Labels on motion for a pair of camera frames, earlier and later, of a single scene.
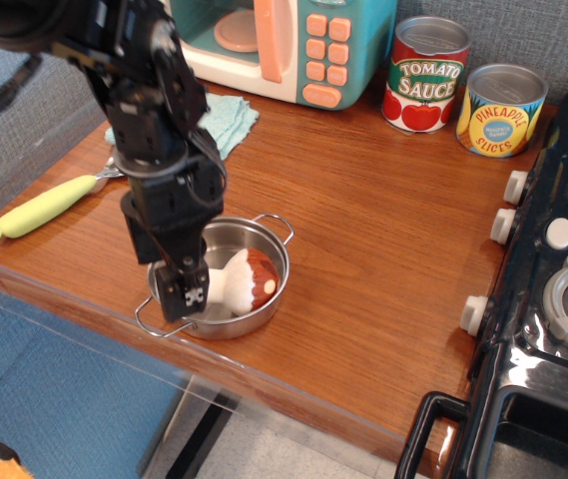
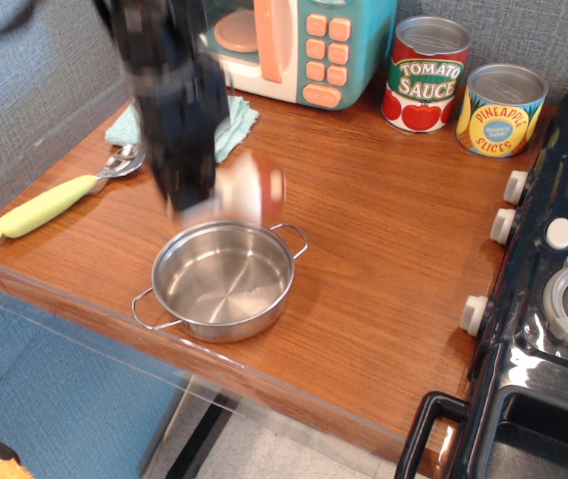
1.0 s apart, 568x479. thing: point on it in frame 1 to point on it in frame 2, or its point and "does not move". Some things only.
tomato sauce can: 429,58 does not move
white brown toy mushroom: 248,281 to 249,191
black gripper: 169,214 to 182,109
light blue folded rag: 228,120 does not move
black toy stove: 536,405 does not move
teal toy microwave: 325,54 does not move
